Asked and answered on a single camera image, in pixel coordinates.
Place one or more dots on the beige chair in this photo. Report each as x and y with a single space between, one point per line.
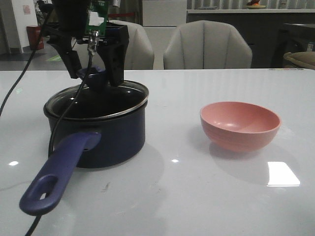
139 53
207 45

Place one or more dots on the red trash bin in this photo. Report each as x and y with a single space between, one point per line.
33 36

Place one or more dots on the right beige chair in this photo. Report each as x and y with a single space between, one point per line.
207 45

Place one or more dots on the glass lid with blue knob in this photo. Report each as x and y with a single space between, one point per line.
97 100

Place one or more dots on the dark blue saucepan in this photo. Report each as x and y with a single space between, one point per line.
83 144

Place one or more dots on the dark kitchen counter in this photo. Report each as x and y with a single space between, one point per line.
266 31

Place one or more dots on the green circuit board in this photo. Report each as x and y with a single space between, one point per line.
97 15

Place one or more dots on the left beige chair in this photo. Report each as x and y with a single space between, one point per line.
139 53

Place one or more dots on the fruit plate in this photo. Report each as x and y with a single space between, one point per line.
254 4

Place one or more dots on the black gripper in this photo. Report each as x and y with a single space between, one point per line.
70 24

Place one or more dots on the pink bowl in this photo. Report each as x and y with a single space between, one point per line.
239 126

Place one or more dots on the white refrigerator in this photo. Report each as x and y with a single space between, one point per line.
159 19

